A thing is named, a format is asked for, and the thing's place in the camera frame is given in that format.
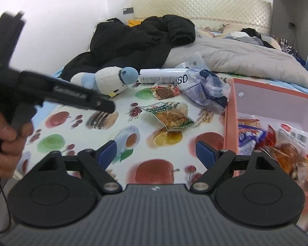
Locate small bottles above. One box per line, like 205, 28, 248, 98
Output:
276, 38, 298, 54

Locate white cylindrical tube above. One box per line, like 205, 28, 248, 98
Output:
139, 68, 189, 84

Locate heap of beige and black clothes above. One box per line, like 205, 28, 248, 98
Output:
222, 23, 283, 50

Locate thin black cable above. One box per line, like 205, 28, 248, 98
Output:
0, 182, 12, 235

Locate person's left hand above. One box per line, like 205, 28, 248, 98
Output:
0, 106, 34, 179

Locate grey quilt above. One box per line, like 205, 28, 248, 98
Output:
163, 34, 308, 93

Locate orange cardboard box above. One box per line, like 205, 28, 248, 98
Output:
223, 78, 308, 226

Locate small brown snack packet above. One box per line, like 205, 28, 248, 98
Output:
151, 84, 180, 100

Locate red snack packet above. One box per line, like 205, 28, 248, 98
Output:
266, 124, 281, 146

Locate blue and white snack packet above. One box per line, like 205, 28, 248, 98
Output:
237, 123, 267, 155

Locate large orange cracker packet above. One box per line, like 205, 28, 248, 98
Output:
237, 117, 262, 129

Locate grey wall cabinet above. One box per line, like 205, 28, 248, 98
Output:
272, 0, 308, 54

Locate clear crumpled plastic bag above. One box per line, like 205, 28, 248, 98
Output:
175, 51, 230, 112

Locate green edged snack packet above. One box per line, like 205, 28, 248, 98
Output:
141, 102, 197, 133

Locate black padded jacket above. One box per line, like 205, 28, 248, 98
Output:
59, 15, 197, 82

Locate chicken leg snack packet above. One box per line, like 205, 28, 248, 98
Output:
268, 123, 308, 185

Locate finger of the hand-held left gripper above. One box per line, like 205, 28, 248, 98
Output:
88, 92, 116, 113

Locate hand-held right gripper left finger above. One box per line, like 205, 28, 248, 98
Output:
37, 140, 122, 193

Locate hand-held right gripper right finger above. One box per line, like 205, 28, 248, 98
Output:
190, 140, 281, 193

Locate white and blue plush penguin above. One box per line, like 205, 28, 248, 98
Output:
70, 67, 139, 99

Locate cream padded headboard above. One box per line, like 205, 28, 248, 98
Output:
133, 0, 272, 31

